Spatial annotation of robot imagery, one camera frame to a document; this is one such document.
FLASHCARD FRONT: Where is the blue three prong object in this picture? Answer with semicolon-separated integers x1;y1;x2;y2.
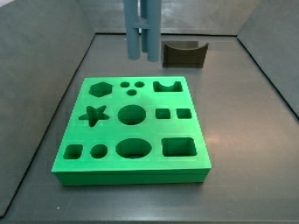
122;0;161;62

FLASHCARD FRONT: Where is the dark U-shaped block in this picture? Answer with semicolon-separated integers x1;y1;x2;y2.
161;41;209;68

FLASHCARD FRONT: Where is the green shape sorter block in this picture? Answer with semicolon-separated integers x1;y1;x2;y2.
50;76;210;186

